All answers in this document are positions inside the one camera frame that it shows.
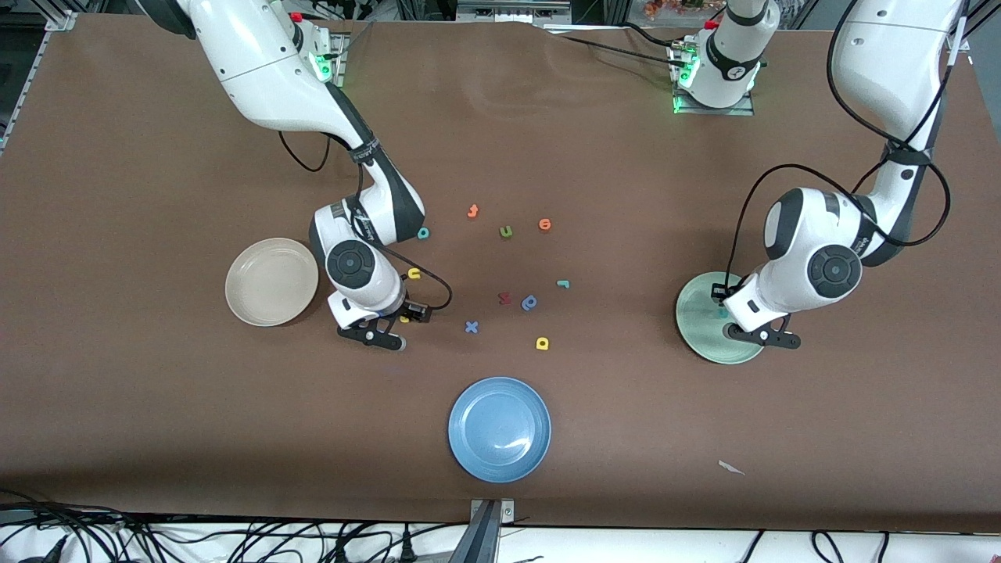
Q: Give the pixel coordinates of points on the blue rounded foam letter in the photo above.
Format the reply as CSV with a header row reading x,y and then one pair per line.
x,y
529,303

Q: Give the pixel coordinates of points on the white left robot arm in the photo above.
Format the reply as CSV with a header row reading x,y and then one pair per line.
x,y
891,62

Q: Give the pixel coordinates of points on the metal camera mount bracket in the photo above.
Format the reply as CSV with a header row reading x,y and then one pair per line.
x,y
491,520

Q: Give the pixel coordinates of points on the light green round plate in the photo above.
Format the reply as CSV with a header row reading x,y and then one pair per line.
x,y
704,336

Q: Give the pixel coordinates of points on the aluminium frame rail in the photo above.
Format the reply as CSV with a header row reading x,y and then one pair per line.
x,y
960,43
61,21

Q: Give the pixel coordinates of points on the orange red decoration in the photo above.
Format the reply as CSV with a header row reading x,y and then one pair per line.
x,y
672,6

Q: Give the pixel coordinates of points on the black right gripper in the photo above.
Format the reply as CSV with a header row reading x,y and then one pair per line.
x,y
412,310

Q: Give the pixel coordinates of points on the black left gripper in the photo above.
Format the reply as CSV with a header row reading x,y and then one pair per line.
x,y
718,293

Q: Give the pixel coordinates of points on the blue round plate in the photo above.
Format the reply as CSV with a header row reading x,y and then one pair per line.
x,y
499,429

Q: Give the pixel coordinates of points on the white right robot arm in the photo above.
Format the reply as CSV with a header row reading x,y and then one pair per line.
x,y
258,70

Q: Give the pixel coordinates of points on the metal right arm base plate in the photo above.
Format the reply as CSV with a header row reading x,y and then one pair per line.
x,y
339,62

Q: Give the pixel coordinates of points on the beige brown round plate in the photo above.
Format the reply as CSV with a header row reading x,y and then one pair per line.
x,y
271,281

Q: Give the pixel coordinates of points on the grey metal box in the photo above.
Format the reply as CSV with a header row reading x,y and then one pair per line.
x,y
512,11

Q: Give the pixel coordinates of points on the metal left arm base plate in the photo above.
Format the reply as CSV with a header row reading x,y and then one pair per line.
x,y
715,111

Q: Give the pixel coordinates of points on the white paper scrap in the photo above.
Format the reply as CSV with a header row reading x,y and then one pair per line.
x,y
731,467

